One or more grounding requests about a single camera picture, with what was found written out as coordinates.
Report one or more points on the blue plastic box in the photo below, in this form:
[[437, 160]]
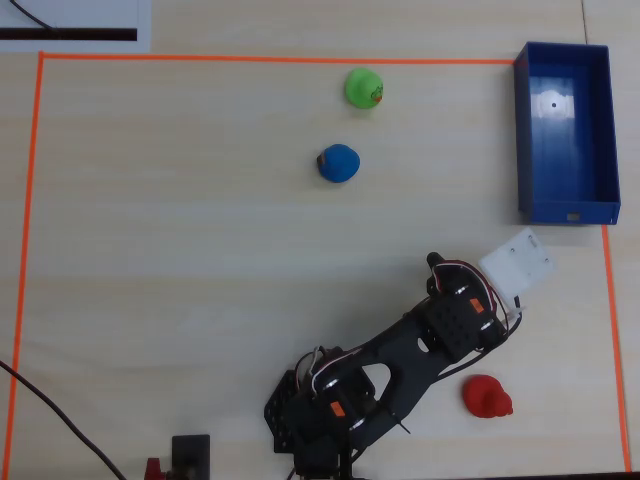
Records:
[[565, 160]]

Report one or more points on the red rubber duck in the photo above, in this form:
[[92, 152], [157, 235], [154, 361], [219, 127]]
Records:
[[482, 395]]

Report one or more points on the blue rubber duck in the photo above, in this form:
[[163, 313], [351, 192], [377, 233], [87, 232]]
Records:
[[340, 162]]

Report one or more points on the green rubber duck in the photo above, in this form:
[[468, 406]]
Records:
[[362, 87]]

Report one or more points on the red clamp knob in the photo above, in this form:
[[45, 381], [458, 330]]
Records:
[[152, 470]]

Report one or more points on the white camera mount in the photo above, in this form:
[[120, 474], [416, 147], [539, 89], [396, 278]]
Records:
[[517, 265]]

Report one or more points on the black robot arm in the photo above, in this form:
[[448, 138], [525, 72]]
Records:
[[400, 370]]

